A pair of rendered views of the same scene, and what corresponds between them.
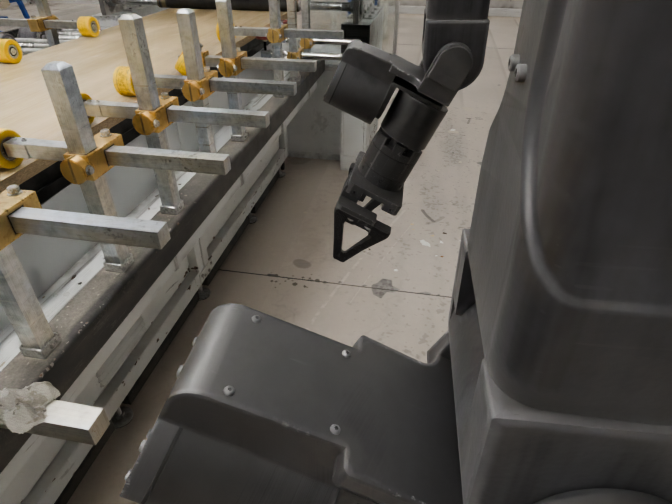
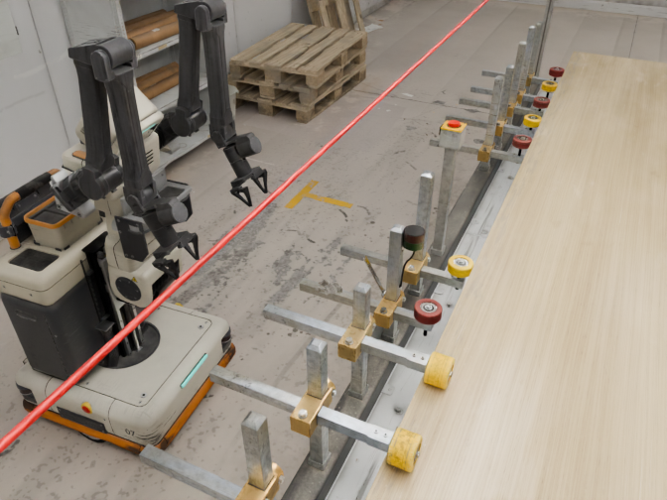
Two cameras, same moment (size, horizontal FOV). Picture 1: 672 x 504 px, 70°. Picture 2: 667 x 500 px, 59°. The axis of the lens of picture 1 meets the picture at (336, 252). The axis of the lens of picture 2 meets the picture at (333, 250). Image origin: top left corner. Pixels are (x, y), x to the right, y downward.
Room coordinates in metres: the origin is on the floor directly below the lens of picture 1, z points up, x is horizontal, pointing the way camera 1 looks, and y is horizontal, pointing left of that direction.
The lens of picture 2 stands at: (1.70, 0.74, 2.03)
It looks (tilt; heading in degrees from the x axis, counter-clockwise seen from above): 36 degrees down; 195
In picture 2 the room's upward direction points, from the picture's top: straight up
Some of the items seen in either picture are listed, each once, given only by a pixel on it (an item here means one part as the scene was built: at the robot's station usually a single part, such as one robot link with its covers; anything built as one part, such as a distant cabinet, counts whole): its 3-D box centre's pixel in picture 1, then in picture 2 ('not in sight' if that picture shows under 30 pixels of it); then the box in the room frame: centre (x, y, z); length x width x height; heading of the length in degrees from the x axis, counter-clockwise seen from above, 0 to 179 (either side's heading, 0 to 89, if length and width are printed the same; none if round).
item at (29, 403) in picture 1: (15, 398); (329, 286); (0.36, 0.37, 0.87); 0.09 x 0.07 x 0.02; 79
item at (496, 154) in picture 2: not in sight; (474, 150); (-0.84, 0.75, 0.81); 0.43 x 0.03 x 0.04; 79
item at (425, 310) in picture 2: not in sight; (427, 320); (0.41, 0.68, 0.85); 0.08 x 0.08 x 0.11
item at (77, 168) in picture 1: (94, 157); (314, 405); (0.87, 0.47, 0.95); 0.14 x 0.06 x 0.05; 169
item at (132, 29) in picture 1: (154, 126); (262, 492); (1.09, 0.43, 0.93); 0.04 x 0.04 x 0.48; 79
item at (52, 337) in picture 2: not in sight; (89, 281); (0.23, -0.63, 0.59); 0.55 x 0.34 x 0.83; 173
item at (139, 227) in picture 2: not in sight; (153, 211); (0.28, -0.25, 0.99); 0.28 x 0.16 x 0.22; 173
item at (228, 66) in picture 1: (233, 63); not in sight; (1.60, 0.33, 0.95); 0.14 x 0.06 x 0.05; 169
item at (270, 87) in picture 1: (209, 83); not in sight; (1.37, 0.36, 0.95); 0.50 x 0.04 x 0.04; 79
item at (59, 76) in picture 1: (95, 189); (318, 414); (0.84, 0.47, 0.89); 0.04 x 0.04 x 0.48; 79
